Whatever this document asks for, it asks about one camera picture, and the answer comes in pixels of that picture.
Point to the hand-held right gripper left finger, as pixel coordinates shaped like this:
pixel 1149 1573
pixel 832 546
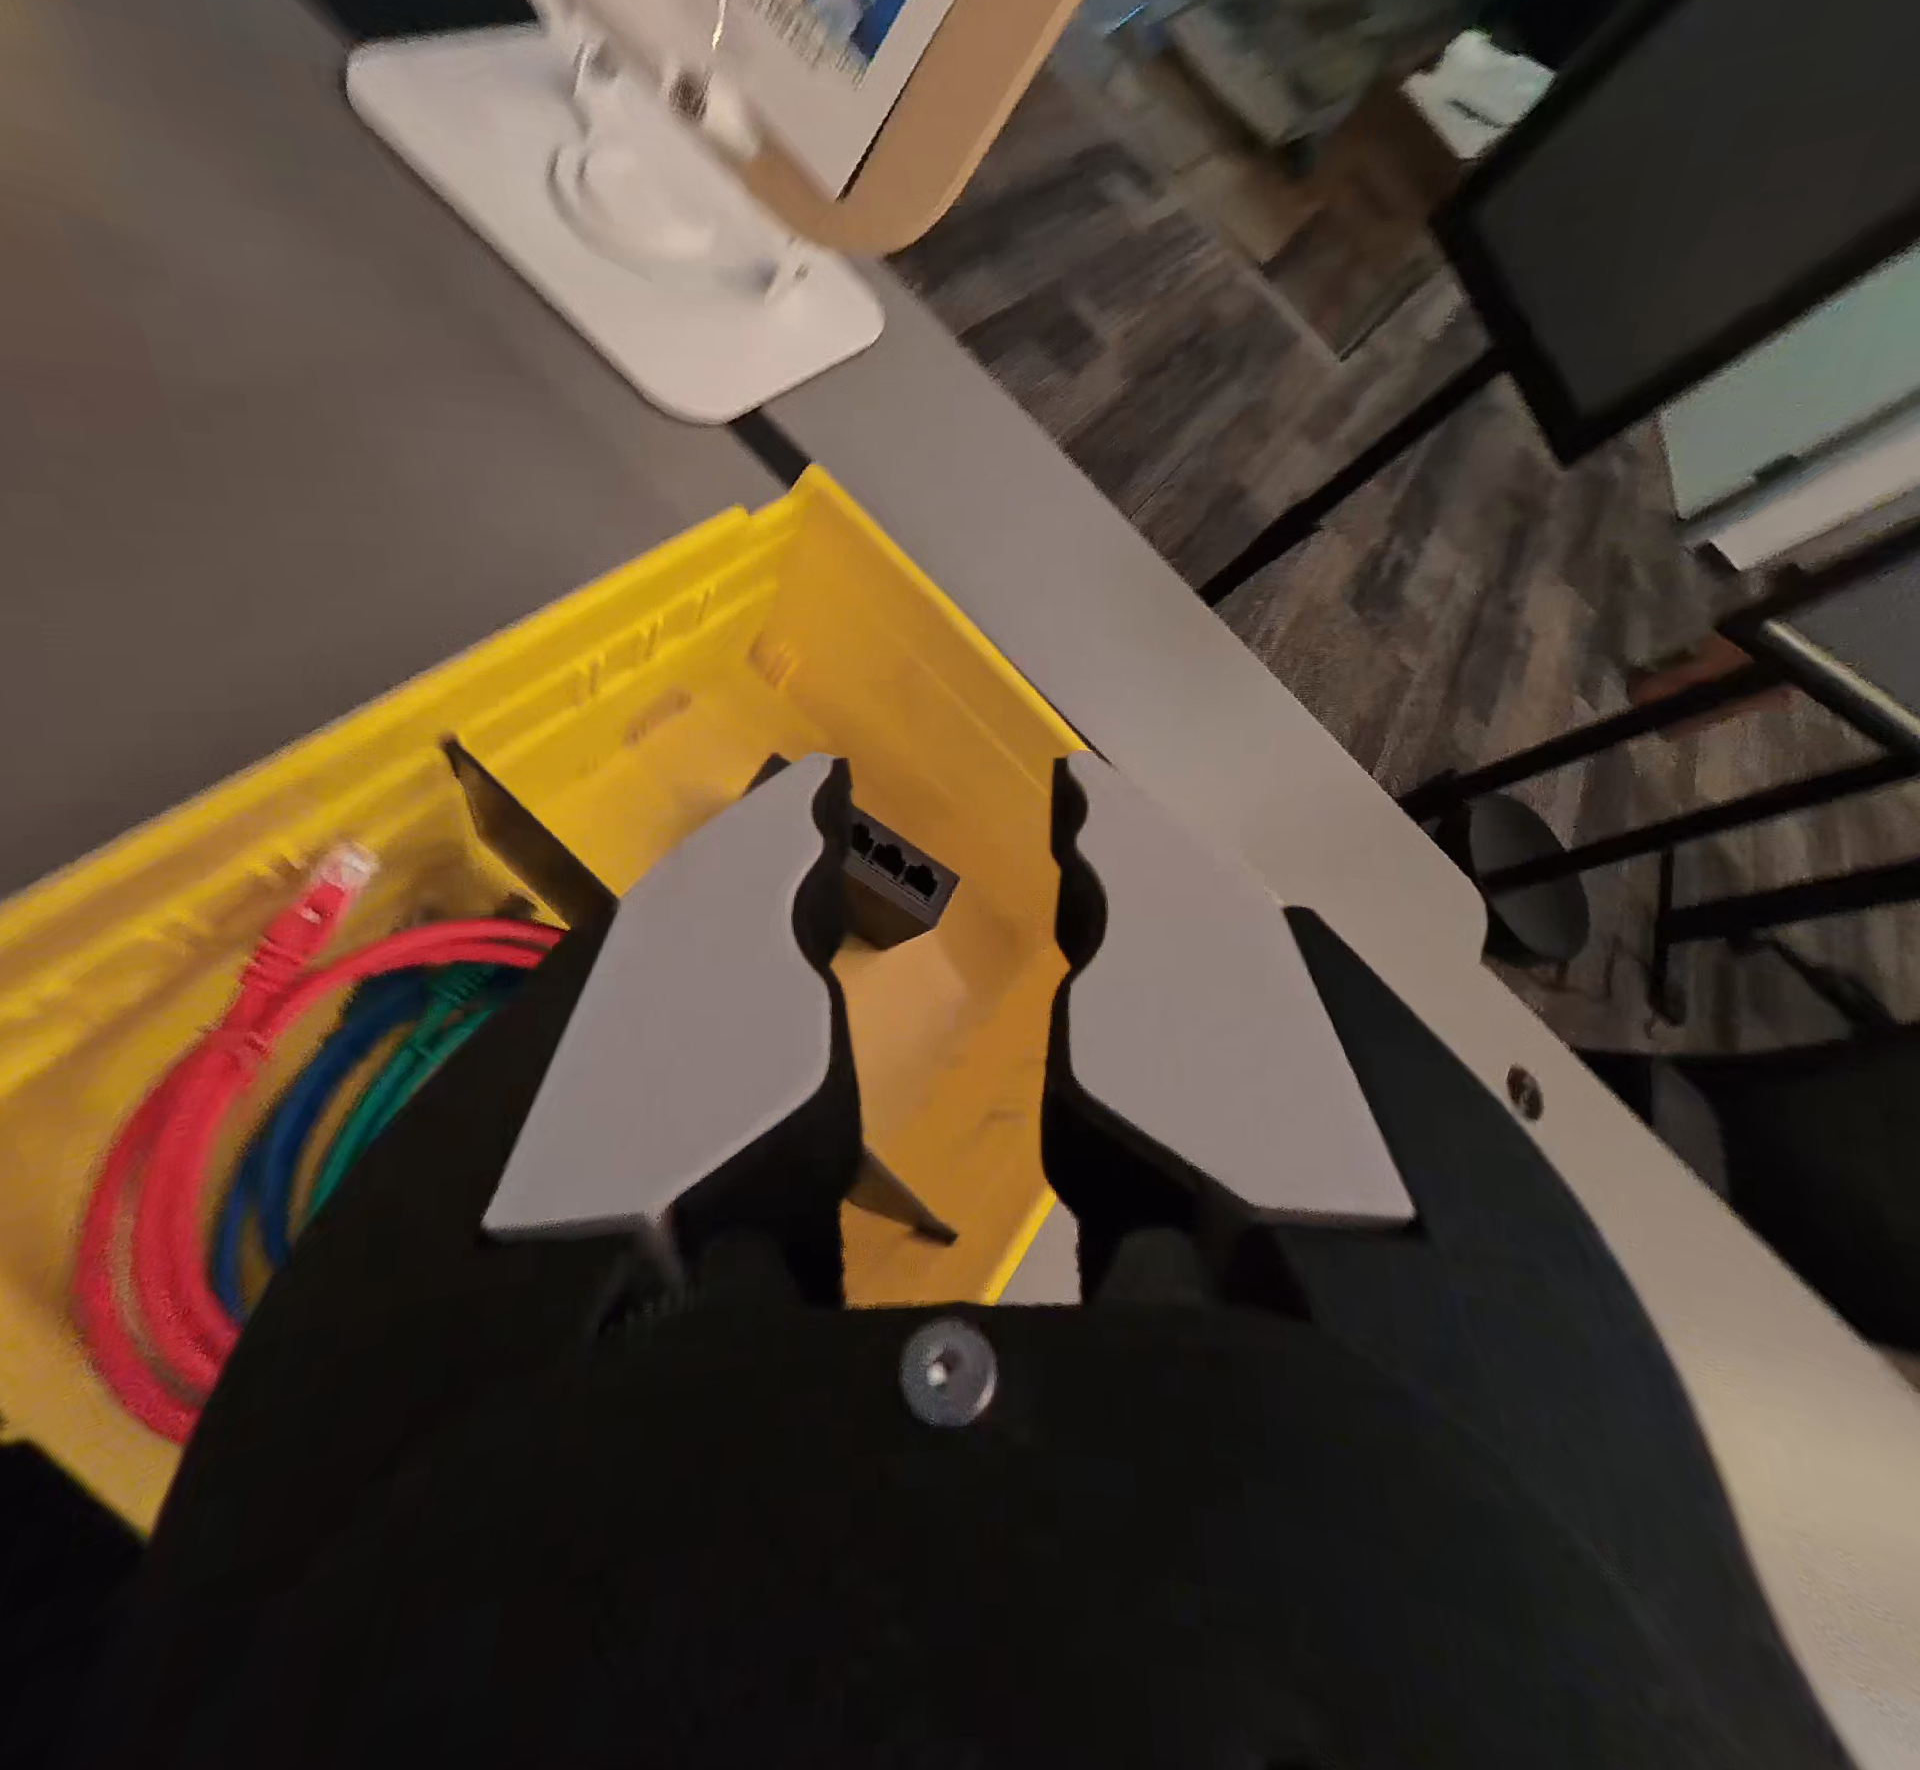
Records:
pixel 674 1035

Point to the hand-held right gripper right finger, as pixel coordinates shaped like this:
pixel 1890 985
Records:
pixel 1230 1051

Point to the yellow plastic bin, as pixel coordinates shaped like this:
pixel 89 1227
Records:
pixel 930 1051

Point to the black ethernet switch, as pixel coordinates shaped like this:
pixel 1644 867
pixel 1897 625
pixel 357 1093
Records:
pixel 901 908

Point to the black bin divider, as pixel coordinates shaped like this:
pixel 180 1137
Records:
pixel 518 825

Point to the grey round disc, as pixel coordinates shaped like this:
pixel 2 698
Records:
pixel 1539 884

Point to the white panel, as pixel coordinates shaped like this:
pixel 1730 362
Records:
pixel 1800 421

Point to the white stand base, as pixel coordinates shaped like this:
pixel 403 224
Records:
pixel 495 151

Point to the black monitor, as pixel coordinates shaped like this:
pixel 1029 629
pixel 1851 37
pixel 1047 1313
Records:
pixel 1725 151

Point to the wooden display board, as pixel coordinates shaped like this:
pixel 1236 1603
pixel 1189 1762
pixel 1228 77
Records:
pixel 1020 30

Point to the black metal table frame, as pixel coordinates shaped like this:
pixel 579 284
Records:
pixel 1350 477

